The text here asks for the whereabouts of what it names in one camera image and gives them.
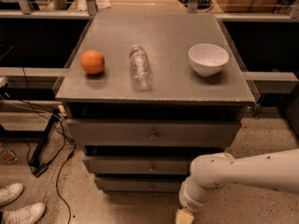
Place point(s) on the white sneaker upper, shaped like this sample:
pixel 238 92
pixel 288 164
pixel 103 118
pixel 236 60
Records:
pixel 10 193

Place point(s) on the orange ball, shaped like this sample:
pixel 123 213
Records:
pixel 92 62

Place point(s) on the white ceramic bowl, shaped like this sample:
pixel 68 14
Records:
pixel 207 59

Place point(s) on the black metal stand leg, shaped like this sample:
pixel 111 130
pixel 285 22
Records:
pixel 41 168

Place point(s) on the grey drawer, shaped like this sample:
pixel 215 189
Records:
pixel 137 184
pixel 136 165
pixel 125 133

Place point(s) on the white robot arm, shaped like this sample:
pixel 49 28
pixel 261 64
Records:
pixel 278 171

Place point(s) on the white sneaker lower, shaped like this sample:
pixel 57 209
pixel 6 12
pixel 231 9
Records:
pixel 30 214

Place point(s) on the grey bottom drawer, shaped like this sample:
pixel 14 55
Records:
pixel 137 184

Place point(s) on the small red floor object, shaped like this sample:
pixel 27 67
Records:
pixel 9 156

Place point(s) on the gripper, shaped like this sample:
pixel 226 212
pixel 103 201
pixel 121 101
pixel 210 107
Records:
pixel 191 203

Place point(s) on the clear plastic water bottle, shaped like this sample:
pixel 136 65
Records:
pixel 140 69

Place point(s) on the grey drawer cabinet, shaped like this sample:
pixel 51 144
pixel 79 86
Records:
pixel 177 93

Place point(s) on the white sneaker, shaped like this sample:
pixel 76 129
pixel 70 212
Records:
pixel 30 214
pixel 10 193

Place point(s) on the grey top drawer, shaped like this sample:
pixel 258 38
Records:
pixel 125 133

